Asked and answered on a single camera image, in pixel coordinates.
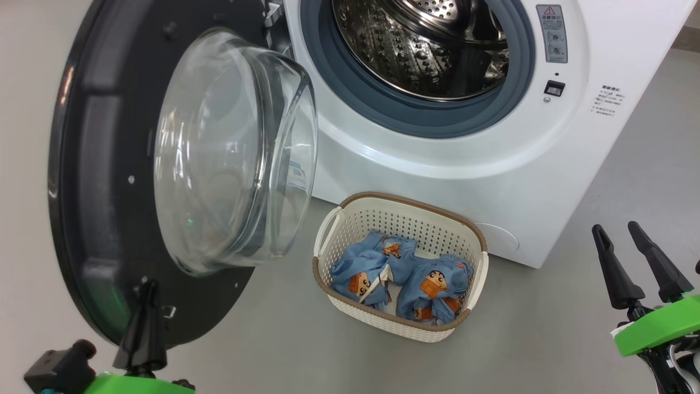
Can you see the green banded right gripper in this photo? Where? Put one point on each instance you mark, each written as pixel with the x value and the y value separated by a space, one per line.
pixel 656 328

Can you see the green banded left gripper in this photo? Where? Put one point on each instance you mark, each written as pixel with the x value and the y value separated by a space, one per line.
pixel 136 386

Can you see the black round glass washer door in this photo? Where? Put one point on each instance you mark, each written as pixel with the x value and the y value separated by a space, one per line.
pixel 98 164

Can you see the blue cartoon print garment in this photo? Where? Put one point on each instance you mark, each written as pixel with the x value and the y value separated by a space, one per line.
pixel 355 262
pixel 437 306

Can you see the black door lock latch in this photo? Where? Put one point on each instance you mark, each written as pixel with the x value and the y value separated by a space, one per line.
pixel 554 88

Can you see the white front-load washing machine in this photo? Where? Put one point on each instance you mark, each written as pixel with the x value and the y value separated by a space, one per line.
pixel 437 180

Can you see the washing machine drum with laundry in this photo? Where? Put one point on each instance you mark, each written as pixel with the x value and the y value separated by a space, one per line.
pixel 404 54

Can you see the metal washer door hinge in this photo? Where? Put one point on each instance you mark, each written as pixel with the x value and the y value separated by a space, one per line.
pixel 273 13

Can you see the round white filter cover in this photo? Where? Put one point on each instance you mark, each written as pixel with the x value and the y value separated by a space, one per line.
pixel 500 238

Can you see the cream perforated laundry basket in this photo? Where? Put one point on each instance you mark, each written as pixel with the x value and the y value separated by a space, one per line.
pixel 399 219

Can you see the grey warning sticker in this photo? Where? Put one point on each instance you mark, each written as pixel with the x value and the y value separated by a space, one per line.
pixel 552 33

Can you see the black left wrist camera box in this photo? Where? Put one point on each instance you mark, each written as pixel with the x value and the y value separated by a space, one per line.
pixel 57 369

